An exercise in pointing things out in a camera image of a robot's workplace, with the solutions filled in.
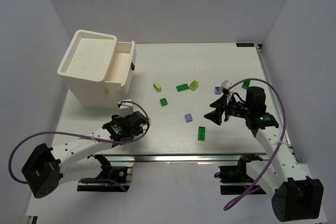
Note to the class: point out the white drawer cabinet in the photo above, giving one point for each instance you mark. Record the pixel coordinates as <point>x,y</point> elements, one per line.
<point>85,66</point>

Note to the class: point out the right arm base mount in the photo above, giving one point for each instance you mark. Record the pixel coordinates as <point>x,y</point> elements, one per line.
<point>233,178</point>

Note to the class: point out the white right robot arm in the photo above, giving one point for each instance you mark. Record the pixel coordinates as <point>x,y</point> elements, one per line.
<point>294,195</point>

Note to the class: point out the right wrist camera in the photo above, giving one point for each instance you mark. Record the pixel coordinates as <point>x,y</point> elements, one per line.
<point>225,85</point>

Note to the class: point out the yellow-green lego wedge brick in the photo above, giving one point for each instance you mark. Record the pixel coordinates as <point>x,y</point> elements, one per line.
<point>157,86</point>

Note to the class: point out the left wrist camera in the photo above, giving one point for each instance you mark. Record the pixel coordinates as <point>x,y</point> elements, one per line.
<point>125,107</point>

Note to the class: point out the green 2x3 lego brick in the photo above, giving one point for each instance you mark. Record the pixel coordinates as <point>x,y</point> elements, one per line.
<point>182,87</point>

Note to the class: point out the green upside-down 2x3 lego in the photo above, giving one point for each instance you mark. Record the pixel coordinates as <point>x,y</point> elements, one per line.
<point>201,133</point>

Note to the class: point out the purple 2x2 lego brick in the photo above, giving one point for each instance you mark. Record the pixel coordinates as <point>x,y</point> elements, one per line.
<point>188,117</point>

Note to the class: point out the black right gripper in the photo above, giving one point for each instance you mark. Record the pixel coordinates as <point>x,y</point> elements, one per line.
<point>226,109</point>

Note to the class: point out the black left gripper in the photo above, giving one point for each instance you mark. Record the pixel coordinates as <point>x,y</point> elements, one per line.
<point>140,121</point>

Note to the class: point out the aluminium table edge rail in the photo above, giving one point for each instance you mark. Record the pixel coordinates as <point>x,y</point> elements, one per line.
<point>183,158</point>

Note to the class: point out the purple upside-down lego brick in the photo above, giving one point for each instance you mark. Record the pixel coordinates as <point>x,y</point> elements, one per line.
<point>217,90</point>

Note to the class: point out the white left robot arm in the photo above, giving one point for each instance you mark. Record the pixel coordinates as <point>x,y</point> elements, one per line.
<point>48,167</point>

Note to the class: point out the green 2x2 lego brick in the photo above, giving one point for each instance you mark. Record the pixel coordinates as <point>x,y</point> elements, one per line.
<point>163,101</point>

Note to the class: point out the blue label sticker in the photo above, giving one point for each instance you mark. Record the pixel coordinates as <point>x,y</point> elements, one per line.
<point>245,44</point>

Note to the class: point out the yellow-green 2x3 lego brick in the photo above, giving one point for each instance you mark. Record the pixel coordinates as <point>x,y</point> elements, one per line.
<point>193,85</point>

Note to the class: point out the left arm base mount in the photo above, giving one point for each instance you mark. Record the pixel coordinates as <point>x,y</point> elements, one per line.
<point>111,179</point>

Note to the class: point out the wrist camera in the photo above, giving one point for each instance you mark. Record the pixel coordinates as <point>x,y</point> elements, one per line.
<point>125,107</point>
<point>225,85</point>

